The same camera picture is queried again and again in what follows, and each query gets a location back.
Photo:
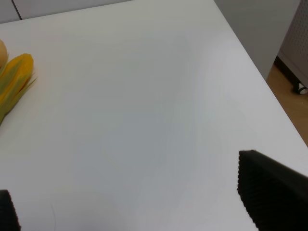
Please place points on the grey perforated cabinet on wheels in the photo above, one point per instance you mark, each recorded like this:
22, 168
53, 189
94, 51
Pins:
292, 58

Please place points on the yellow green toy corn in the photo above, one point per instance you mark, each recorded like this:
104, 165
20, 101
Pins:
15, 80

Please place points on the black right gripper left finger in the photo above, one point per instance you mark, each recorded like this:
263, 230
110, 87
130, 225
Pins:
8, 216

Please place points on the tan spotted bun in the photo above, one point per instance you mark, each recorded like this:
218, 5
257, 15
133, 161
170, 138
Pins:
3, 54

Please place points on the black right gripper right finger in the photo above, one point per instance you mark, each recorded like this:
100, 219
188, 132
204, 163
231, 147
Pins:
274, 195

